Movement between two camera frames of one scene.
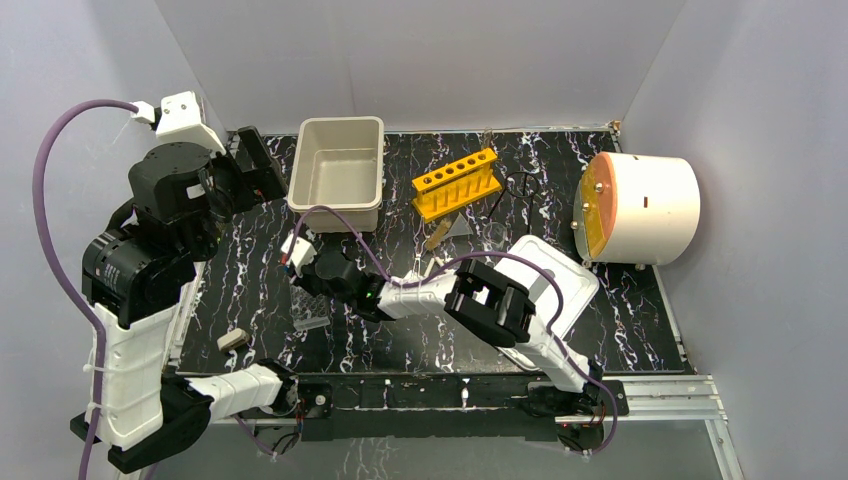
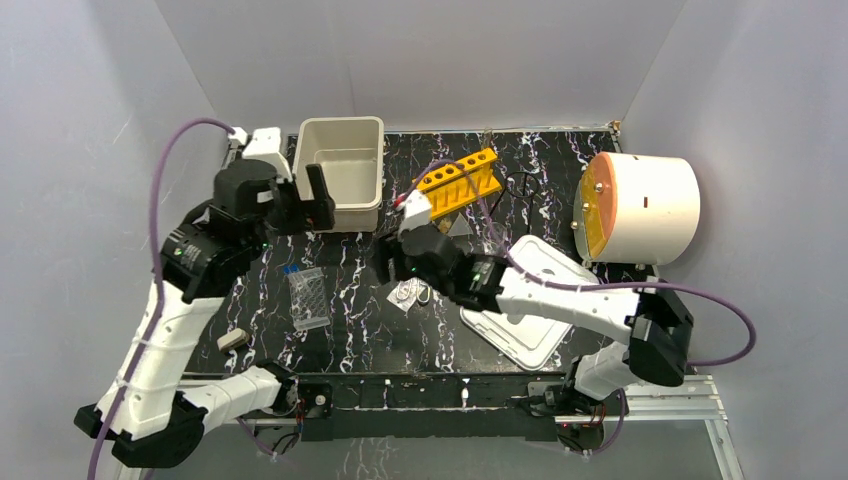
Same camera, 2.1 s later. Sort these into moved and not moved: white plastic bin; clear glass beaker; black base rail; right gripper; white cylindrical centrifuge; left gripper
Moved: right gripper; left gripper
Not moved: white plastic bin; black base rail; white cylindrical centrifuge; clear glass beaker
